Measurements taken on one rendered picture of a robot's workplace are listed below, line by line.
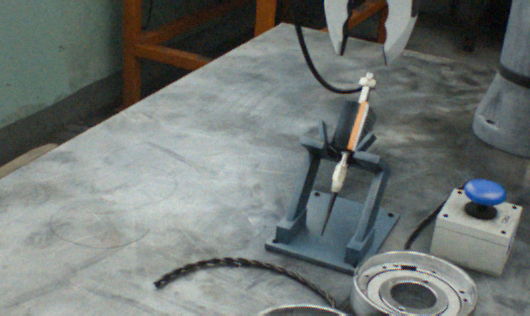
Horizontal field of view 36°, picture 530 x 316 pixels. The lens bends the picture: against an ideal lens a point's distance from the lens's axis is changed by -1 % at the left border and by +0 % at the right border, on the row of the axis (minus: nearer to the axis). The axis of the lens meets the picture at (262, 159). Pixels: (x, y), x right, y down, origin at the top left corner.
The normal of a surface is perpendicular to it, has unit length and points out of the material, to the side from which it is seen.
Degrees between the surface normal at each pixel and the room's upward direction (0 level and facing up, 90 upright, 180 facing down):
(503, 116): 73
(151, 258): 0
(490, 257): 90
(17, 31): 90
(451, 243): 90
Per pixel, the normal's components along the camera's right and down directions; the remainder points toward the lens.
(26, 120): 0.90, 0.25
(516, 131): -0.49, 0.05
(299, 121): 0.07, -0.89
